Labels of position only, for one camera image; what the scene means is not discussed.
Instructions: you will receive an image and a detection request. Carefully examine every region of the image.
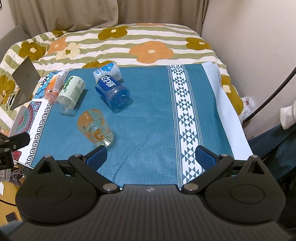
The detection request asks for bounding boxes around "white cup blue label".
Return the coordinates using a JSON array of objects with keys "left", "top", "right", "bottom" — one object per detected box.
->
[{"left": 93, "top": 62, "right": 122, "bottom": 81}]

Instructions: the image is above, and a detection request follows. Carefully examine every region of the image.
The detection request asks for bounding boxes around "white plastic bag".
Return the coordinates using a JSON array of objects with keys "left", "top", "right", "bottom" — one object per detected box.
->
[{"left": 239, "top": 96, "right": 254, "bottom": 123}]

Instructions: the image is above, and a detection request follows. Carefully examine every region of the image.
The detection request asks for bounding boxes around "orange label plastic cup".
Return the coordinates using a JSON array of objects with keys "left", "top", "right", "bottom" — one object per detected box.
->
[{"left": 44, "top": 74, "right": 64, "bottom": 103}]

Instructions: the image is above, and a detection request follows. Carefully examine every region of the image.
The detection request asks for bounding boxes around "white cloth item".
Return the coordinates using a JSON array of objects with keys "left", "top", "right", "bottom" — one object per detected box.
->
[{"left": 280, "top": 100, "right": 296, "bottom": 130}]

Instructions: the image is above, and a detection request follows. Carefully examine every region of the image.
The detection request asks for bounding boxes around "clear cup orange print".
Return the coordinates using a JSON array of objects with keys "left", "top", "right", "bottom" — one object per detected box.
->
[{"left": 77, "top": 108, "right": 114, "bottom": 147}]

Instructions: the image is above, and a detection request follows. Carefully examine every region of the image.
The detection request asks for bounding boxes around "floral striped duvet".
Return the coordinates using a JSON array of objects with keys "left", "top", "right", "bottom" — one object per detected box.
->
[{"left": 1, "top": 23, "right": 244, "bottom": 135}]

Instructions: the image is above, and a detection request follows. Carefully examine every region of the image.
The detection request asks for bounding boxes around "grey headboard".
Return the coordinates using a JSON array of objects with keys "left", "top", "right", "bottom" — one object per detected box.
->
[{"left": 0, "top": 25, "right": 29, "bottom": 61}]

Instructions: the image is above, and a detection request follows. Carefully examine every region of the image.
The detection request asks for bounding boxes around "grey open laptop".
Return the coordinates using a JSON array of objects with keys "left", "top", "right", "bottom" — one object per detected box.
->
[{"left": 10, "top": 57, "right": 41, "bottom": 110}]

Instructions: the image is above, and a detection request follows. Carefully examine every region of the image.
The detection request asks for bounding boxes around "beige curtain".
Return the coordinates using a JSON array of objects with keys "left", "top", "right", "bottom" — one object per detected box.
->
[{"left": 9, "top": 0, "right": 208, "bottom": 37}]

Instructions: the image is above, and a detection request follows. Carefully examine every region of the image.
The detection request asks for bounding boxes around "teal patterned cloth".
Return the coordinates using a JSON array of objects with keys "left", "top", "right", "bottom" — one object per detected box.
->
[{"left": 13, "top": 62, "right": 252, "bottom": 186}]

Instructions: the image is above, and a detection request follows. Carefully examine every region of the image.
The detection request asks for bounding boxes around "black cable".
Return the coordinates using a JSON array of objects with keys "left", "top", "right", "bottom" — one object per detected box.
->
[{"left": 242, "top": 67, "right": 296, "bottom": 125}]

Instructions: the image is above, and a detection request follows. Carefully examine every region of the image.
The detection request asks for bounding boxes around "blue plastic cup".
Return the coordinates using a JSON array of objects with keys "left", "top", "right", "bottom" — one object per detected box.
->
[{"left": 95, "top": 75, "right": 130, "bottom": 109}]

